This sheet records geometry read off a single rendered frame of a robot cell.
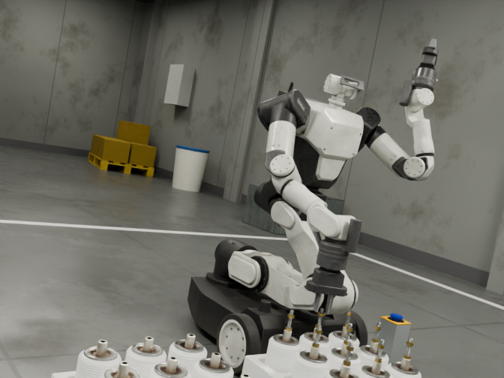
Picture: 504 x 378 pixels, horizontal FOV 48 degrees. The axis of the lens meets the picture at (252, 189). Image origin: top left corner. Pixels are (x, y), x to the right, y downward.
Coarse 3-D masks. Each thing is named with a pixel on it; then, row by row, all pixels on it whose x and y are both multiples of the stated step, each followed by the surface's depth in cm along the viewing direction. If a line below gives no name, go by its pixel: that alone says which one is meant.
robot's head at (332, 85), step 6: (330, 78) 204; (336, 78) 203; (330, 84) 203; (336, 84) 203; (354, 84) 206; (324, 90) 207; (330, 90) 204; (336, 90) 204; (342, 90) 205; (348, 90) 205; (354, 90) 205; (336, 96) 209; (342, 96) 206; (348, 96) 208; (342, 102) 206
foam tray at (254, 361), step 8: (248, 360) 163; (256, 360) 163; (264, 360) 166; (248, 368) 163; (256, 368) 160; (264, 368) 158; (256, 376) 160; (264, 376) 157; (272, 376) 154; (280, 376) 154; (288, 376) 156
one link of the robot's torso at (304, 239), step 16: (272, 208) 218; (288, 208) 212; (288, 224) 209; (304, 224) 206; (288, 240) 210; (304, 240) 205; (320, 240) 213; (304, 256) 206; (304, 272) 205; (352, 288) 199; (336, 304) 194; (352, 304) 199
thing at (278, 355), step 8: (272, 344) 160; (280, 344) 159; (272, 352) 160; (280, 352) 158; (288, 352) 158; (296, 352) 160; (272, 360) 160; (280, 360) 159; (288, 360) 159; (272, 368) 159; (280, 368) 159; (288, 368) 159
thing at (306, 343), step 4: (300, 340) 169; (304, 340) 167; (308, 340) 167; (304, 344) 167; (308, 344) 166; (320, 344) 166; (324, 344) 166; (328, 344) 167; (304, 348) 167; (308, 348) 166; (320, 348) 165; (324, 348) 166; (328, 348) 167; (320, 352) 165; (324, 352) 166
